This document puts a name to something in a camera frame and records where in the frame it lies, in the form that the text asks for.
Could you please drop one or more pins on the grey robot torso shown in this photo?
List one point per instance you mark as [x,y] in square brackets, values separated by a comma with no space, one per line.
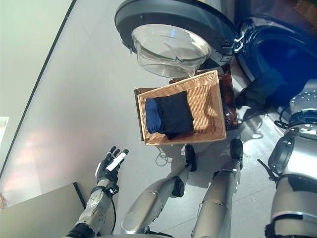
[138,235]

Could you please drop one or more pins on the rectangular wicker laundry basket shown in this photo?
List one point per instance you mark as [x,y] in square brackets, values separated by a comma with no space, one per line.
[205,106]

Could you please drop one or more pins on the silver left robot leg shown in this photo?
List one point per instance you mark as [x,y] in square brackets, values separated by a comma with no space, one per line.
[148,200]

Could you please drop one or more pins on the silver robot leg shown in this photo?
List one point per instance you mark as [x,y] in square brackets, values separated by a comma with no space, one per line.
[218,198]
[148,200]

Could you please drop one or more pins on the silver right robot leg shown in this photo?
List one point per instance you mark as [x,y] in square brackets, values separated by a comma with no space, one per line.
[218,198]

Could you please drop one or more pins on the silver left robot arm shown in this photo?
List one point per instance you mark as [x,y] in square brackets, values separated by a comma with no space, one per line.
[96,210]

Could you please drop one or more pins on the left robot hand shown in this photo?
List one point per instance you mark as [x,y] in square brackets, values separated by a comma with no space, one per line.
[107,171]

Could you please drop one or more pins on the charcoal folded garment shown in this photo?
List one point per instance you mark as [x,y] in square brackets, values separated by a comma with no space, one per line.
[175,116]

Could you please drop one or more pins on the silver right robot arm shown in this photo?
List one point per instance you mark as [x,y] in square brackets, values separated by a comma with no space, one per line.
[294,161]

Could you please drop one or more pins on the grey front-load washing machine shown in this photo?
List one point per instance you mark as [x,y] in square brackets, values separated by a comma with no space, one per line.
[272,49]

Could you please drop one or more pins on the blue garment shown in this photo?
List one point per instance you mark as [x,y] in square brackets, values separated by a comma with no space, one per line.
[152,116]

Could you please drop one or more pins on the round glass washer door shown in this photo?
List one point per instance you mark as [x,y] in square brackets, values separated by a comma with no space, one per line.
[173,37]

